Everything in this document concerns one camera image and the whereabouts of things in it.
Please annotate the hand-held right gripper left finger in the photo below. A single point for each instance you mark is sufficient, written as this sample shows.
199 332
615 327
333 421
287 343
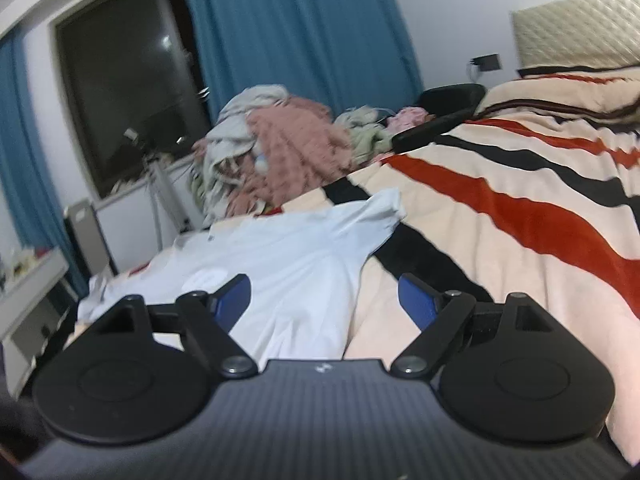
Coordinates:
235 295

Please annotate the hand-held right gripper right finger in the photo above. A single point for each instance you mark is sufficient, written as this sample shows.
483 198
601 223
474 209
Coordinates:
417 299

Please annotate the white polo shirt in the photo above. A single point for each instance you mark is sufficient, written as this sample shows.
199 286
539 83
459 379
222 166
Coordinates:
295 265

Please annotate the pile of mixed clothes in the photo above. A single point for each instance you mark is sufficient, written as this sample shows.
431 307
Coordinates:
280 147

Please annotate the striped fleece blanket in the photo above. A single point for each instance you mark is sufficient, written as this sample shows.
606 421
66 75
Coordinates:
505 220

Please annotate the metal drying rack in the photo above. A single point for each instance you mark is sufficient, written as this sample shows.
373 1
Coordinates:
160 185

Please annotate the grey air purifier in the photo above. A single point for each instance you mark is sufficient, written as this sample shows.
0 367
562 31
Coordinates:
87 237

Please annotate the black office chair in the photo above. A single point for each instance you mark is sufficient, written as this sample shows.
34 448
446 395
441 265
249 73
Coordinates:
440 110

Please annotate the white desk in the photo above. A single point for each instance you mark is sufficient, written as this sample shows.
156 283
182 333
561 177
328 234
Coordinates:
30 300

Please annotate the blue curtain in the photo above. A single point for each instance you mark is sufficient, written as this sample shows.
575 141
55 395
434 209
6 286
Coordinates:
30 170
300 35

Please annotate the dark window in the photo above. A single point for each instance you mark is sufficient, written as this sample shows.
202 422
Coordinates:
127 75

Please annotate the quilted beige headboard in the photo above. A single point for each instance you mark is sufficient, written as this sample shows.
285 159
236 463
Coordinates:
580 30

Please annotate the black wall socket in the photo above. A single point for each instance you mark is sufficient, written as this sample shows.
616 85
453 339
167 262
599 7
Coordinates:
487 62

